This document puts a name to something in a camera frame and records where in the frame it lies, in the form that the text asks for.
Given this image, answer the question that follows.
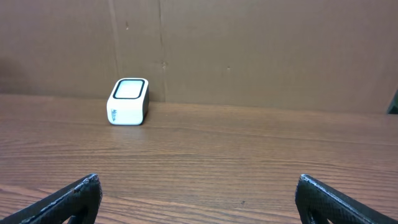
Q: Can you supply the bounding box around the white barcode scanner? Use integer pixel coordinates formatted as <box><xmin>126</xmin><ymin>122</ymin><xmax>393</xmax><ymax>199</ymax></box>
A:
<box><xmin>106</xmin><ymin>78</ymin><xmax>149</xmax><ymax>126</ymax></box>

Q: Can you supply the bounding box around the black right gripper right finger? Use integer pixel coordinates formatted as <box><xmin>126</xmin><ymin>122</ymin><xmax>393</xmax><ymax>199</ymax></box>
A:
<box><xmin>295</xmin><ymin>174</ymin><xmax>397</xmax><ymax>224</ymax></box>

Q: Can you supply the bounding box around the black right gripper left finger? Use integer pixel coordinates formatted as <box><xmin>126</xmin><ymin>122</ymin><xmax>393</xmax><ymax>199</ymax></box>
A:
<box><xmin>1</xmin><ymin>174</ymin><xmax>103</xmax><ymax>224</ymax></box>

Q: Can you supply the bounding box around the dark green object at edge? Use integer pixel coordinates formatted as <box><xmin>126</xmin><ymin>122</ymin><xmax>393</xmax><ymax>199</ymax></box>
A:
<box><xmin>387</xmin><ymin>91</ymin><xmax>398</xmax><ymax>114</ymax></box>

